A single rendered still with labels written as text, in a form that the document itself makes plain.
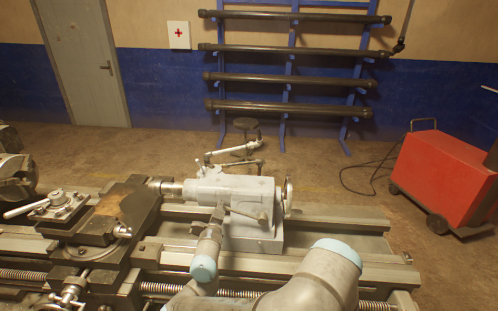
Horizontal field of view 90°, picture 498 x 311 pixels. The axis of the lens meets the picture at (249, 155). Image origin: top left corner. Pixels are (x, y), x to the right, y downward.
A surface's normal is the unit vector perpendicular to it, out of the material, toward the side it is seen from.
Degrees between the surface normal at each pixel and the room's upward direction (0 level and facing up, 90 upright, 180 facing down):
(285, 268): 36
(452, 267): 0
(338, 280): 28
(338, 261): 15
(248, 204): 76
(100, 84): 90
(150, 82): 90
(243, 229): 62
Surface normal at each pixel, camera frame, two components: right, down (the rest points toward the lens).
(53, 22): -0.07, 0.50
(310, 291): -0.16, -0.80
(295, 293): -0.40, -0.81
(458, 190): -0.96, 0.11
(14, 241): -0.02, -0.41
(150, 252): 0.03, -0.86
